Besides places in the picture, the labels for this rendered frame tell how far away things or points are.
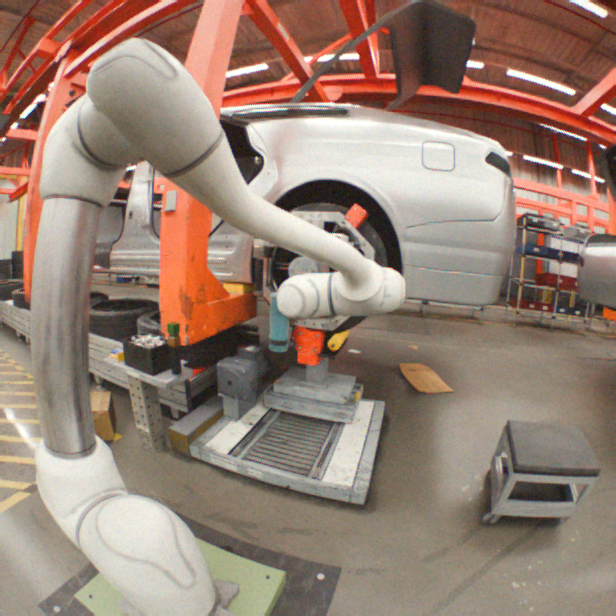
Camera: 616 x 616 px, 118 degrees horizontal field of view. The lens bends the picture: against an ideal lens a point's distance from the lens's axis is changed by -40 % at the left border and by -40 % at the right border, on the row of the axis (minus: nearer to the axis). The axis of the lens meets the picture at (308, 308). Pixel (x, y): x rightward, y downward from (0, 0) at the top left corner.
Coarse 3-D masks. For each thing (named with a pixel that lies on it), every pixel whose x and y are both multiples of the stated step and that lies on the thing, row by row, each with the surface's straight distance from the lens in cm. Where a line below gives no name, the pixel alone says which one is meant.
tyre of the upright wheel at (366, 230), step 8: (304, 208) 153; (312, 208) 152; (320, 208) 151; (328, 208) 150; (336, 208) 149; (344, 208) 149; (368, 224) 148; (360, 232) 146; (368, 232) 145; (376, 232) 161; (368, 240) 145; (376, 240) 145; (376, 248) 145; (384, 248) 159; (376, 256) 144; (384, 256) 145; (384, 264) 145; (264, 296) 162; (352, 320) 149; (360, 320) 149; (336, 328) 151; (344, 328) 151
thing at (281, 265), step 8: (328, 224) 167; (336, 224) 149; (280, 248) 161; (360, 248) 148; (272, 256) 158; (280, 256) 165; (288, 256) 176; (272, 264) 158; (280, 264) 158; (288, 264) 157; (272, 272) 158; (280, 272) 167; (288, 272) 178; (272, 280) 158; (280, 280) 165
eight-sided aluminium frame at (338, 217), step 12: (300, 216) 144; (312, 216) 143; (324, 216) 141; (336, 216) 140; (360, 240) 137; (372, 252) 136; (264, 264) 150; (264, 276) 151; (264, 288) 151; (300, 324) 147; (312, 324) 145; (324, 324) 148; (336, 324) 142
